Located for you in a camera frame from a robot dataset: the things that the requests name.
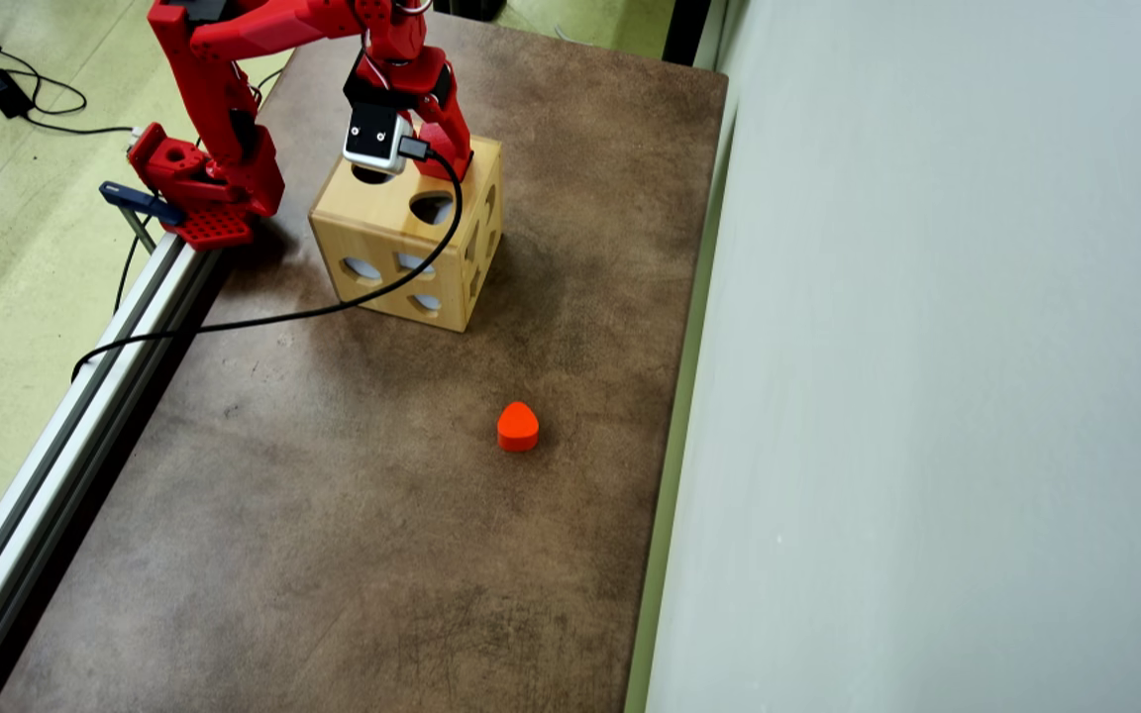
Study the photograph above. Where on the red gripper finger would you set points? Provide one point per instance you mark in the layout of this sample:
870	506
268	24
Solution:
440	124

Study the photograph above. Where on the red cube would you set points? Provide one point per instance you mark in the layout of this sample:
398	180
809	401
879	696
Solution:
463	163

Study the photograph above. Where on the red robot arm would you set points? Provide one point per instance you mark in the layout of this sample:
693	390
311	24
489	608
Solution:
224	99

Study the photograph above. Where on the wooden shape sorter box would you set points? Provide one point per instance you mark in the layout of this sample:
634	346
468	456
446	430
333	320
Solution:
382	213

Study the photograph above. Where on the black object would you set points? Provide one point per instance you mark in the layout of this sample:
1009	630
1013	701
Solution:
469	8

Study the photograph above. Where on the blue clamp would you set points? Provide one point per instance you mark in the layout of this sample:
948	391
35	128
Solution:
140	201

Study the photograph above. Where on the orange rounded triangle block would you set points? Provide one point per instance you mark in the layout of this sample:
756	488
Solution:
518	428

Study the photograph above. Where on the black power adapter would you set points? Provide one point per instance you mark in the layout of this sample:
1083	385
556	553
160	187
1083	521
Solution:
4	91

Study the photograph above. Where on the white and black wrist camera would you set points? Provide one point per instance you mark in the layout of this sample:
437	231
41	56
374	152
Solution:
377	139

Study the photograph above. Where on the black post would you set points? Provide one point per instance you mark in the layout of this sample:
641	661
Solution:
686	30

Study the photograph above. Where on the aluminium profile rail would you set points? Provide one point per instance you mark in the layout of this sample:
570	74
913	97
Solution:
36	475

